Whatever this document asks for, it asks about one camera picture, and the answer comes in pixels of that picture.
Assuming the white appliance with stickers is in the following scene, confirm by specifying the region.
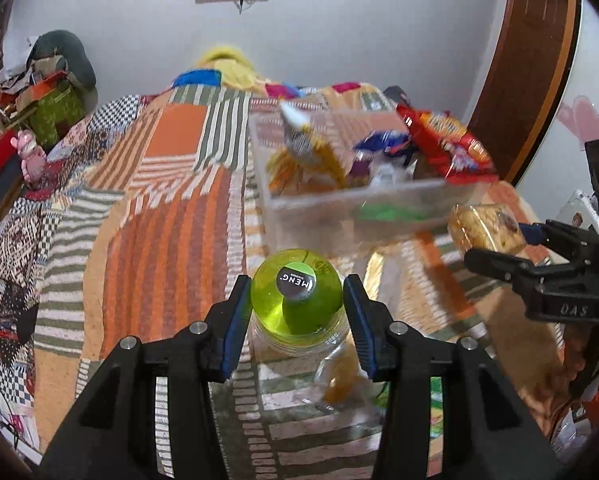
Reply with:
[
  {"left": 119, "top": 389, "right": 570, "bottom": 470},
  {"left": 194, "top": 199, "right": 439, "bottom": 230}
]
[{"left": 557, "top": 190, "right": 599, "bottom": 233}]

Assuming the patchwork bed quilt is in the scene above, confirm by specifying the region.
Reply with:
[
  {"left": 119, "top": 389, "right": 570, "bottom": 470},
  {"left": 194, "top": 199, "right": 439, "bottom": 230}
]
[{"left": 0, "top": 86, "right": 561, "bottom": 458}]

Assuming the clear plastic storage bin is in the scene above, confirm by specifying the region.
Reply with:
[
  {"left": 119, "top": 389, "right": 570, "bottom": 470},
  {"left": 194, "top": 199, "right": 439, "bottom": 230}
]
[{"left": 249, "top": 103, "right": 488, "bottom": 256}]

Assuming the grey backpack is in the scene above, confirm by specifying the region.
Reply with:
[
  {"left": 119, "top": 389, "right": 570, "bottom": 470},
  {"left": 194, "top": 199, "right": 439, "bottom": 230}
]
[{"left": 383, "top": 86, "right": 413, "bottom": 108}]

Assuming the person's right hand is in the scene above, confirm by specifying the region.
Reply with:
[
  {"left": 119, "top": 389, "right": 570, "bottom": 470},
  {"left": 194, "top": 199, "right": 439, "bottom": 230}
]
[{"left": 562, "top": 324, "right": 591, "bottom": 391}]

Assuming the orange bread packet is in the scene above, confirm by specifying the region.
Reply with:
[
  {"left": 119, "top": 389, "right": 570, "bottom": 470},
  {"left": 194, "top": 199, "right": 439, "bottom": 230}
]
[{"left": 294, "top": 333, "right": 384, "bottom": 413}]

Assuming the green cardboard box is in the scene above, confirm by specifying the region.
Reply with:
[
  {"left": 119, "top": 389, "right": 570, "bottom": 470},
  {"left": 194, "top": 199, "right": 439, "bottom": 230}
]
[{"left": 10, "top": 80, "right": 86, "bottom": 152}]

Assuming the blue chip bag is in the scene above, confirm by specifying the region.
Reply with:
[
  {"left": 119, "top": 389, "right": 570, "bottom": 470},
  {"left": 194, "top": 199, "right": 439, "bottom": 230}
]
[{"left": 349, "top": 130, "right": 419, "bottom": 183}]

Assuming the small cake packet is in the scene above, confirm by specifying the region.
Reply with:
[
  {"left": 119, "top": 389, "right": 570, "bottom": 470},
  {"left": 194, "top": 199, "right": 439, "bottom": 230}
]
[{"left": 448, "top": 204, "right": 526, "bottom": 255}]

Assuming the green lid plastic jar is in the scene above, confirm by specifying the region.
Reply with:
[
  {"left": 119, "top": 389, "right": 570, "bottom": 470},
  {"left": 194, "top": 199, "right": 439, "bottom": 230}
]
[{"left": 250, "top": 248, "right": 348, "bottom": 356}]

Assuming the red chip bag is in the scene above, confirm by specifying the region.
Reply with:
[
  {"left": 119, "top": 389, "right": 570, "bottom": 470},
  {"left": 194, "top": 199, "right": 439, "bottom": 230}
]
[{"left": 396, "top": 105, "right": 498, "bottom": 185}]

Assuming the yellow snack bag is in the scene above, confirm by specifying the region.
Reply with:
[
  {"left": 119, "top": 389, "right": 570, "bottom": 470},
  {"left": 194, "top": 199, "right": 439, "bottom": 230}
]
[{"left": 266, "top": 101, "right": 348, "bottom": 196}]

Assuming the pink plush toy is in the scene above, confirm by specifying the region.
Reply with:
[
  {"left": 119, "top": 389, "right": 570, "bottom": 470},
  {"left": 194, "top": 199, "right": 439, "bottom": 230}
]
[{"left": 11, "top": 129, "right": 47, "bottom": 188}]

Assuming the round biscuit bag green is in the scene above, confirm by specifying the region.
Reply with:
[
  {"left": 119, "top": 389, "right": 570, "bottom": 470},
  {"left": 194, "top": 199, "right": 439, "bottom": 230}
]
[{"left": 357, "top": 203, "right": 429, "bottom": 222}]

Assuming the colourful blanket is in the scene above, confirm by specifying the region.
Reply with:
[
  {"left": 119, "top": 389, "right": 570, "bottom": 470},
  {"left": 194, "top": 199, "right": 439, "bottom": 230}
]
[{"left": 170, "top": 64, "right": 373, "bottom": 107}]

